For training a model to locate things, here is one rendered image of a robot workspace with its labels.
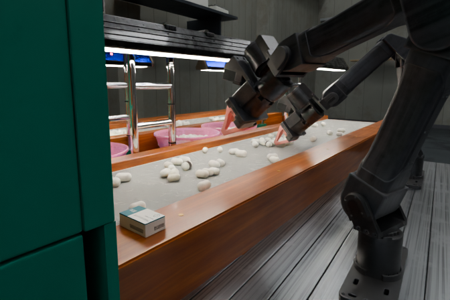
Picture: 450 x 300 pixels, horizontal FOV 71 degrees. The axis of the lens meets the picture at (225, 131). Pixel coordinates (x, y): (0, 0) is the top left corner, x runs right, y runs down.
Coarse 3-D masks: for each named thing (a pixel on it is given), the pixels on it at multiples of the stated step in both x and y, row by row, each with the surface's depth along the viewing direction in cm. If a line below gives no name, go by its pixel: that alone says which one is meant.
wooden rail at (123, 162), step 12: (240, 132) 131; (252, 132) 132; (264, 132) 139; (180, 144) 105; (192, 144) 105; (204, 144) 108; (216, 144) 113; (120, 156) 88; (132, 156) 88; (144, 156) 89; (156, 156) 92; (168, 156) 96; (120, 168) 83
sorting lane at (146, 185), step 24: (336, 120) 194; (240, 144) 118; (312, 144) 118; (144, 168) 85; (192, 168) 85; (240, 168) 85; (120, 192) 66; (144, 192) 66; (168, 192) 66; (192, 192) 66
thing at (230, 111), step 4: (228, 108) 70; (232, 108) 69; (228, 112) 70; (232, 112) 69; (228, 116) 71; (224, 120) 73; (228, 120) 72; (224, 124) 73; (224, 128) 73; (236, 128) 70; (244, 128) 68; (224, 132) 74; (228, 132) 73; (232, 132) 72
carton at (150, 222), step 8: (136, 208) 46; (144, 208) 46; (120, 216) 45; (128, 216) 44; (136, 216) 44; (144, 216) 44; (152, 216) 44; (160, 216) 44; (120, 224) 45; (128, 224) 44; (136, 224) 43; (144, 224) 41; (152, 224) 42; (160, 224) 43; (136, 232) 43; (144, 232) 42; (152, 232) 42
